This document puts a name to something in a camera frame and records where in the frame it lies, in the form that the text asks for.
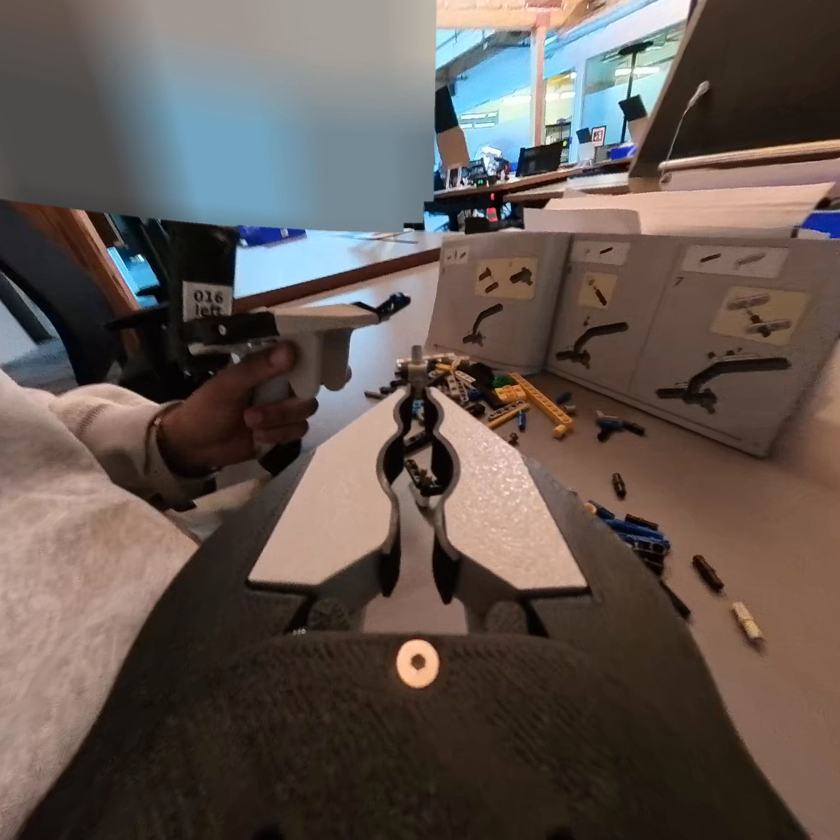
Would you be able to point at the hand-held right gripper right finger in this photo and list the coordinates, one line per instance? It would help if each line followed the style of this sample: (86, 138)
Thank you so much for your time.
(512, 518)

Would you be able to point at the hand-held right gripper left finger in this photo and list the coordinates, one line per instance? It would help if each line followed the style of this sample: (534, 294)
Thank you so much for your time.
(321, 512)

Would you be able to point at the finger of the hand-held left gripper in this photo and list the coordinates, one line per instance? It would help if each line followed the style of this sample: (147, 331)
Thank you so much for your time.
(321, 317)

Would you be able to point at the black lego piece with blue pin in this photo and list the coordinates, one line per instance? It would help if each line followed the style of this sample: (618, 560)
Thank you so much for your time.
(394, 303)

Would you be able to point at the grey lego axle connector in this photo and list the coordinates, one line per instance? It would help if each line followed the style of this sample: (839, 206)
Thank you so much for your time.
(416, 367)

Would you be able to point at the person's left forearm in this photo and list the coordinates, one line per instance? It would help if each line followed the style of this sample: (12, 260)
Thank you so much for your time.
(65, 558)

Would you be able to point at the black lego pin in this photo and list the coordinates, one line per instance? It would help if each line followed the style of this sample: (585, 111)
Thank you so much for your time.
(707, 572)
(618, 485)
(632, 429)

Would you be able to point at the yellow lego beam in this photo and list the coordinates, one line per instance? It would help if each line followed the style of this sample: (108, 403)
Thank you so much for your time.
(541, 405)

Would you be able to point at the cluster of small lego pins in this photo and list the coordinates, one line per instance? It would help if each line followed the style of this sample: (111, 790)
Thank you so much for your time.
(630, 533)

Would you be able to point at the blue lego connector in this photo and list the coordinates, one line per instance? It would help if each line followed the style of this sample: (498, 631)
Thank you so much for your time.
(607, 425)

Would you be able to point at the pile of mixed lego pieces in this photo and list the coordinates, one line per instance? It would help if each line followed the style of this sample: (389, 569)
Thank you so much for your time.
(459, 382)

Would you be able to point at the open lego instruction booklet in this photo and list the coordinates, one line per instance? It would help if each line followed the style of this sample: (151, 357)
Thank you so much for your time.
(656, 341)

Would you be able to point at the tan lego pin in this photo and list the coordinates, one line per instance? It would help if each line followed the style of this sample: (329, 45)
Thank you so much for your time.
(747, 620)

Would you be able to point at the person's left hand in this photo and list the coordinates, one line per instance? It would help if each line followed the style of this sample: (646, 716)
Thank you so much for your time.
(210, 420)

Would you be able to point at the white desk with wood edge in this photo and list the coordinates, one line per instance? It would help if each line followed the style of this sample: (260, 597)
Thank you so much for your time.
(315, 262)

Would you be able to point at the brown wooden panel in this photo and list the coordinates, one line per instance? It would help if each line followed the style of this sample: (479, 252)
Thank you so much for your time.
(85, 249)

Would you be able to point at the black office chair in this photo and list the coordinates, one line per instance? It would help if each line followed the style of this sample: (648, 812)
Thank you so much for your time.
(46, 295)

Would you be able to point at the cluttered wooden desk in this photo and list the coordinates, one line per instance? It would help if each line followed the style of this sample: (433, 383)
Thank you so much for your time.
(525, 185)

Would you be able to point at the black and tan board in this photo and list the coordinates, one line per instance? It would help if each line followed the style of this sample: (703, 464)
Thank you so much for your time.
(446, 108)

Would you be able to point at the small black monitor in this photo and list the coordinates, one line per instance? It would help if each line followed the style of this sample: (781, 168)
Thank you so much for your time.
(539, 161)

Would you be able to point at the black floor lamp stand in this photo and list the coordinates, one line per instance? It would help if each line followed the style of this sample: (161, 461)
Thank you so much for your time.
(633, 108)

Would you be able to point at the blue storage box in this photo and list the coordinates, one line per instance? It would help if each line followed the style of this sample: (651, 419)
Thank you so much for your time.
(820, 224)

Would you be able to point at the beige framed monitor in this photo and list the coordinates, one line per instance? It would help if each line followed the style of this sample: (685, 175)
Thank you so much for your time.
(754, 65)

